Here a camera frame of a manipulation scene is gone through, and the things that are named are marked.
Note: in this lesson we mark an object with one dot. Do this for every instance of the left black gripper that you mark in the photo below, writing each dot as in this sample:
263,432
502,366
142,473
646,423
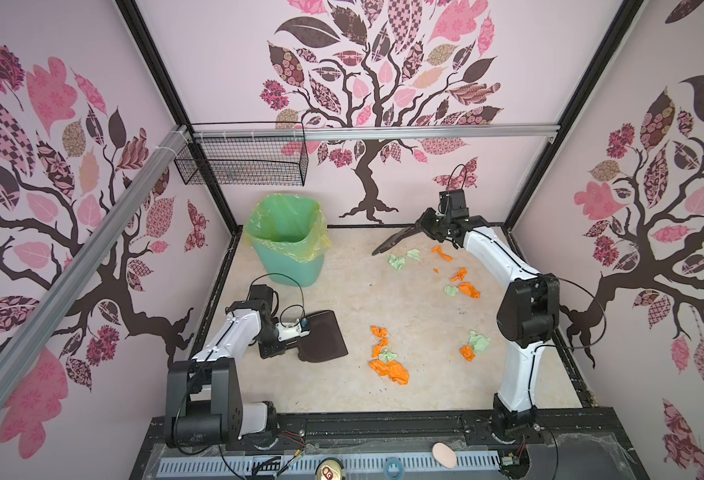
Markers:
275,348

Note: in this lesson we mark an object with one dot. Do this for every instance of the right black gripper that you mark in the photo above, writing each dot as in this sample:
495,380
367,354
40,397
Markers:
422,224

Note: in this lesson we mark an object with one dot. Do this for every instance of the dark brown dustpan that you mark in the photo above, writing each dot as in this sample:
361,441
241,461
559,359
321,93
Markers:
324,341

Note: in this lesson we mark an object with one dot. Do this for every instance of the dark brown hand brush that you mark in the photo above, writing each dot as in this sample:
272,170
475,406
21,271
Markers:
396,238

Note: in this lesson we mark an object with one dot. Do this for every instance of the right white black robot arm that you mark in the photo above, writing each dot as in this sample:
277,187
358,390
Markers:
526,318

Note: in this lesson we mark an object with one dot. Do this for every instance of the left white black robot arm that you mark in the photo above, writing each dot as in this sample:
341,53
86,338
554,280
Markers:
204,403

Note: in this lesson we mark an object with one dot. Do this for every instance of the orange scrap back right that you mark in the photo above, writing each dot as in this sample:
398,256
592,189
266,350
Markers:
439,251

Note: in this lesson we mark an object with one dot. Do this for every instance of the orange scrap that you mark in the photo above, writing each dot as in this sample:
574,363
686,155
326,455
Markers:
439,251
393,370
458,283
467,353

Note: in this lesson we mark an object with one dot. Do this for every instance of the green scrap back centre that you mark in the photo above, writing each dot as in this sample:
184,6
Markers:
398,262

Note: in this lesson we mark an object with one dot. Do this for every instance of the green scrap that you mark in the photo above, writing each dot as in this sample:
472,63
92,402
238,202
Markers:
398,262
387,356
478,342

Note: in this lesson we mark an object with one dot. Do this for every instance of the orange scrap right middle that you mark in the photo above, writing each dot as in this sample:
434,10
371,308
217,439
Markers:
458,283

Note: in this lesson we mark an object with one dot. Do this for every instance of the green bin with liner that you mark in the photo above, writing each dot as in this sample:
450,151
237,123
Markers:
289,234

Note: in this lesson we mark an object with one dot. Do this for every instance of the green scrap front centre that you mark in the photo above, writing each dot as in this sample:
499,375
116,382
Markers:
387,356

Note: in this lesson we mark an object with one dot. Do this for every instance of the green scrap front right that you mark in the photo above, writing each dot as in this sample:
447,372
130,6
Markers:
478,342

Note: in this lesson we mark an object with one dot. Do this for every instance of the orange scrap front right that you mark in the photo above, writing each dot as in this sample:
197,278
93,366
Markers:
467,353

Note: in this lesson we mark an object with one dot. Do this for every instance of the orange scrap front centre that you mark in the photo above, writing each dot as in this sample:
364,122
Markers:
393,370

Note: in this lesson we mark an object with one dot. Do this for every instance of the beige oval disc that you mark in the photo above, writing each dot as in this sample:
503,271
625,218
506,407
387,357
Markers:
444,455

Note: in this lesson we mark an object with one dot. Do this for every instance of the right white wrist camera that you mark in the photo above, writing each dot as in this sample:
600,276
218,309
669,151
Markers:
452,204

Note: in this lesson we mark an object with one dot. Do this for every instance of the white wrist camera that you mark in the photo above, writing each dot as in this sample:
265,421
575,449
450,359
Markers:
452,204
299,329

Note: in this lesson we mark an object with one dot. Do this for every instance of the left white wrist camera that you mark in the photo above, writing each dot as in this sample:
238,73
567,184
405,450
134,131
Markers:
299,329

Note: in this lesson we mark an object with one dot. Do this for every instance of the silver aluminium rail back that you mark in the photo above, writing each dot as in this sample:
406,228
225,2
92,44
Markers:
386,133

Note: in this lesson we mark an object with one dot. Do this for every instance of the silver aluminium rail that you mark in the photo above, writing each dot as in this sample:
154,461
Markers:
386,133
28,341

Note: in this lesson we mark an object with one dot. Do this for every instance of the black wire basket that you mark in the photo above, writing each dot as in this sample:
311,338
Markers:
254,153

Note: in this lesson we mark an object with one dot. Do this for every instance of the silver aluminium rail left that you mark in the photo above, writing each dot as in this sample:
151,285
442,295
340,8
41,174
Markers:
28,341

